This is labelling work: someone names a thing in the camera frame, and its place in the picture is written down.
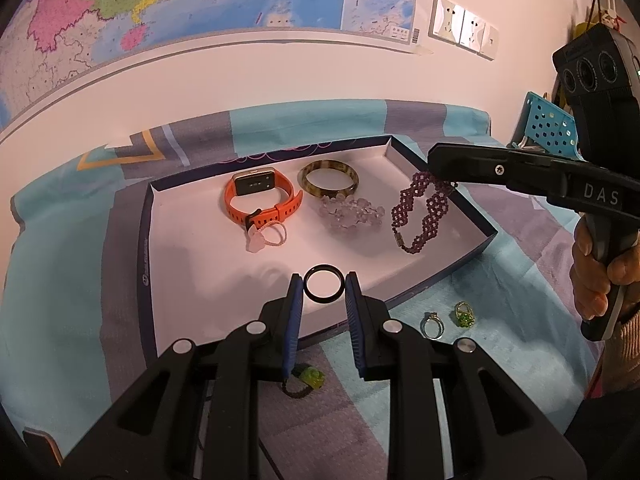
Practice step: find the yellow hanging object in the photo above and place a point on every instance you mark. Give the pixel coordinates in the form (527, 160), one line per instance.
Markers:
(584, 27)

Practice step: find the medium white power socket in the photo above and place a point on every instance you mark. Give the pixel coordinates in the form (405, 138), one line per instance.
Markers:
(474, 31)

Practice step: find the large white power socket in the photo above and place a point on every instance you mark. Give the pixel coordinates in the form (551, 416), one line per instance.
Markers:
(447, 17)

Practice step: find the blue perforated plastic basket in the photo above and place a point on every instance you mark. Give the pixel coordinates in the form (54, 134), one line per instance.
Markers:
(550, 125)

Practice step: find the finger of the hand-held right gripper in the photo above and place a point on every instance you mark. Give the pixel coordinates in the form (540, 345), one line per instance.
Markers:
(475, 167)

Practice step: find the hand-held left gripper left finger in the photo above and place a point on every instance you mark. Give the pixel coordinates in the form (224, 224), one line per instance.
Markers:
(295, 320)

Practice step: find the small white wall switch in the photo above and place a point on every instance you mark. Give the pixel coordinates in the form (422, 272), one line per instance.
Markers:
(490, 42)

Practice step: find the dark blue box tray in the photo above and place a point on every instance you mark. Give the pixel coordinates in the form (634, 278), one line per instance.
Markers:
(200, 260)

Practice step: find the green brown bangle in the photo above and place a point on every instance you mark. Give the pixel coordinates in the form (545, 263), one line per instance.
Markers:
(325, 163)

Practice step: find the orange smartwatch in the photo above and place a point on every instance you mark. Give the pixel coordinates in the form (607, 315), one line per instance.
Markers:
(250, 182)

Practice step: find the person's right hand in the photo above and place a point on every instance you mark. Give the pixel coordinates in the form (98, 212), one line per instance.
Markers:
(585, 280)

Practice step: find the person's right forearm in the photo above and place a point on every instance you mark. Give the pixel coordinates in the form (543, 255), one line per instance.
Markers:
(625, 350)

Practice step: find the wooden bed edge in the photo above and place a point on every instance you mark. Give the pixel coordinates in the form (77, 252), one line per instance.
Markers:
(42, 442)

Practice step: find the colourful wall map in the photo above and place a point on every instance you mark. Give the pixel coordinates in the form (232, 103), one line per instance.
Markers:
(200, 0)

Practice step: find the teal grey printed bedsheet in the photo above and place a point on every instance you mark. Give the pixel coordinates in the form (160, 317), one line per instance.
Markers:
(75, 260)

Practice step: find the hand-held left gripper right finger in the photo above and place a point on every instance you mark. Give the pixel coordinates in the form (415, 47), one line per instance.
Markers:
(352, 320)

